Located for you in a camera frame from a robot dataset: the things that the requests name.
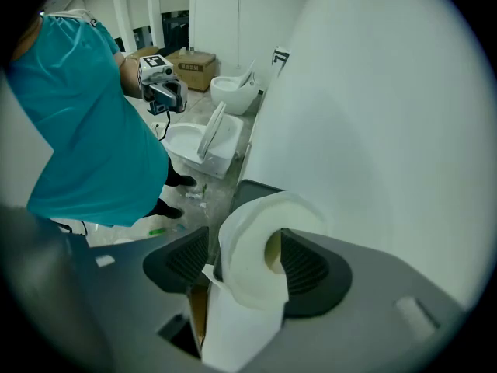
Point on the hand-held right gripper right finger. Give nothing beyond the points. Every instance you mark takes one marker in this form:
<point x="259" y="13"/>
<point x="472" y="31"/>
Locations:
<point x="369" y="317"/>

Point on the teal tube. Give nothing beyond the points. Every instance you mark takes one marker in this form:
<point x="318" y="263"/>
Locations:
<point x="179" y="227"/>

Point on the person in teal shirt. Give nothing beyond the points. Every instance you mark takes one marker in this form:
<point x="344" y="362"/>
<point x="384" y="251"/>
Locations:
<point x="89" y="138"/>

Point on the person's black shoe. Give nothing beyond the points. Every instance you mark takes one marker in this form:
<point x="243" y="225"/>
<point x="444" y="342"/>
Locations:
<point x="174" y="213"/>
<point x="189" y="181"/>

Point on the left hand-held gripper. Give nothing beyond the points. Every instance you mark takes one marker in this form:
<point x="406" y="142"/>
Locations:
<point x="153" y="68"/>

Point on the person's black trousers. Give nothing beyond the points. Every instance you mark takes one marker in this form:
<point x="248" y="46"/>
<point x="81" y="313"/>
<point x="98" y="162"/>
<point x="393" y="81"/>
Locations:
<point x="172" y="175"/>

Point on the white egg-shaped toilet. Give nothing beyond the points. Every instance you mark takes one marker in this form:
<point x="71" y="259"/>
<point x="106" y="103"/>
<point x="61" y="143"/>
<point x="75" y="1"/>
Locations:
<point x="233" y="91"/>

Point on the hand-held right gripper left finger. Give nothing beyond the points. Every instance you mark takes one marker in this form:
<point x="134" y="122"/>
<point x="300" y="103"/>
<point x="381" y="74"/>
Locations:
<point x="116" y="293"/>

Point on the green plastic bottle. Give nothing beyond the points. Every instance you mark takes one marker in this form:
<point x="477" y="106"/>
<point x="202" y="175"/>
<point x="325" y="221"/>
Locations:
<point x="157" y="231"/>

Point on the person's left forearm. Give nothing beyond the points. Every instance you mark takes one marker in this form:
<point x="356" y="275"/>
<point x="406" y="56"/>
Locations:
<point x="128" y="76"/>

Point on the dark metal rack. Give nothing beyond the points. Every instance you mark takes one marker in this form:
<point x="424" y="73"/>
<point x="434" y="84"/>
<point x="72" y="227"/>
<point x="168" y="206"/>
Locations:
<point x="174" y="29"/>

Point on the small white bottle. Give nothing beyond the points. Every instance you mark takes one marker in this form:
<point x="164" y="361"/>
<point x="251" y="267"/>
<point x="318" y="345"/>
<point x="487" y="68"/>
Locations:
<point x="193" y="195"/>

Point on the white toilet paper roll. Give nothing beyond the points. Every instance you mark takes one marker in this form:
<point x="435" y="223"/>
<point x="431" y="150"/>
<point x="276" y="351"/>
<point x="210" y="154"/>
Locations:
<point x="248" y="255"/>

